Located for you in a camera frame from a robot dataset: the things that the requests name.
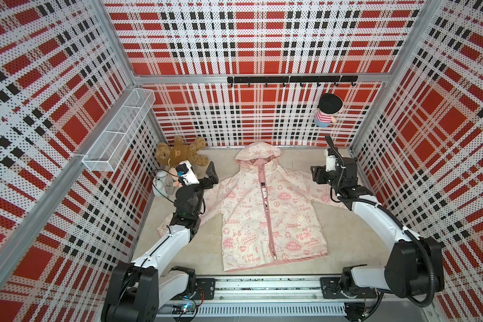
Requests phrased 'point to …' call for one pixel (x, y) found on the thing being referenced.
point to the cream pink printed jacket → (270, 214)
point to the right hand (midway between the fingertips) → (321, 166)
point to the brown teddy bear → (167, 155)
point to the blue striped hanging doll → (329, 104)
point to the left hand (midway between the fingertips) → (207, 163)
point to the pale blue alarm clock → (163, 184)
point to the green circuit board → (186, 308)
